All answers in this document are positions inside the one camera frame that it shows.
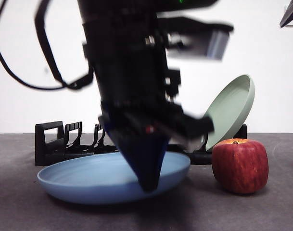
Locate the blue plate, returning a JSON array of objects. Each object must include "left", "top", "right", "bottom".
[{"left": 37, "top": 151, "right": 191, "bottom": 205}]

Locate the red apple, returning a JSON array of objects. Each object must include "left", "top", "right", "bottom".
[{"left": 211, "top": 138, "right": 269, "bottom": 194}]

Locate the green plate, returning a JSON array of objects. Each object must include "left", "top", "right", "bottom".
[{"left": 203, "top": 74, "right": 256, "bottom": 152}]

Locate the black plate rack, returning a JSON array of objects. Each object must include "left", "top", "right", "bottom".
[{"left": 35, "top": 121, "right": 248, "bottom": 167}]

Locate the wide black cable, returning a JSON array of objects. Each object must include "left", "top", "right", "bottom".
[{"left": 34, "top": 0, "right": 94, "bottom": 91}]

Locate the thin black cable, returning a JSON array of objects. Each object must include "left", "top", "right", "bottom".
[{"left": 0, "top": 0, "right": 74, "bottom": 91}]

